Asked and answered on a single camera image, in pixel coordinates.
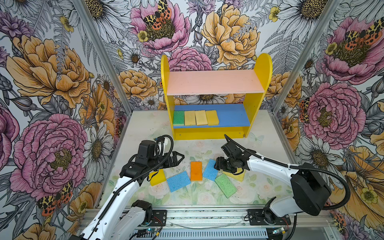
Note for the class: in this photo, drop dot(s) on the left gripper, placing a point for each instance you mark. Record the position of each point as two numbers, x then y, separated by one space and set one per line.
175 162

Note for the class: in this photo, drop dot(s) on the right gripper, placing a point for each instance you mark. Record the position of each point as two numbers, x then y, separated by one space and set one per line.
220 164

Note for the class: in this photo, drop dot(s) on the dark green scrub sponge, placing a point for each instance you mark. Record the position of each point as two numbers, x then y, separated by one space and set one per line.
179 118

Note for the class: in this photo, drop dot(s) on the pale yellow sponge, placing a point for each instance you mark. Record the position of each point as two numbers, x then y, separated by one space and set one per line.
190 118

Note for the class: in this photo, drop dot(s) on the golden yellow sponge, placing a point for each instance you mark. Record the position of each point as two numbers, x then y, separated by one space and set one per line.
212 118

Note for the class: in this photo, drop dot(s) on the light yellow sponge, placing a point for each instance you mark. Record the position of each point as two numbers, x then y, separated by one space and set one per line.
201 118

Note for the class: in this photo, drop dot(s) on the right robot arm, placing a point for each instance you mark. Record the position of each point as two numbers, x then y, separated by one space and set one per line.
309 194

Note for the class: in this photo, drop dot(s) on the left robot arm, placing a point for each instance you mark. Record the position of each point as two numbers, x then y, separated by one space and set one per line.
109 223

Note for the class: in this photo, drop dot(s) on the lime yellow sponge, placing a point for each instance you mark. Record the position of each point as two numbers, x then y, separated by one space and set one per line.
239 175

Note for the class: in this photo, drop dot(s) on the blue sponge lower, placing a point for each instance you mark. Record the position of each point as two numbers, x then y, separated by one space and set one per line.
178 181

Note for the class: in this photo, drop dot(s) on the blue sponge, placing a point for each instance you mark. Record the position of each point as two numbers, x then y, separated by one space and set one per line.
178 181
210 172

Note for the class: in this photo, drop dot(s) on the bright yellow square sponge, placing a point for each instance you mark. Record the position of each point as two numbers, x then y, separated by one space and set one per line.
157 177

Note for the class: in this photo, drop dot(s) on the orange sponge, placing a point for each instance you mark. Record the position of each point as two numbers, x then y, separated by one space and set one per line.
196 171

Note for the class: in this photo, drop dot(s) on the blue sponge upper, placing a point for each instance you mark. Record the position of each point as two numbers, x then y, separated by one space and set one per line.
210 172

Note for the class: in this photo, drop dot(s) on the light green sponge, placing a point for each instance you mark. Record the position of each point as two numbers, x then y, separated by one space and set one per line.
225 185

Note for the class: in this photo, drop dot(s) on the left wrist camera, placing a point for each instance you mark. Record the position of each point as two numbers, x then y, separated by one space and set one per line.
146 152

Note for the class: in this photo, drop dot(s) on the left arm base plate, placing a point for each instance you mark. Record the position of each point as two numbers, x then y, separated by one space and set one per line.
158 219

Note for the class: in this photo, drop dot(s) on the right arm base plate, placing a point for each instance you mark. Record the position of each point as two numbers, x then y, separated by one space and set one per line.
259 217

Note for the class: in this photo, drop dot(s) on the aluminium front rail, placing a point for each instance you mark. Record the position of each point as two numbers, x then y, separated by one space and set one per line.
227 223

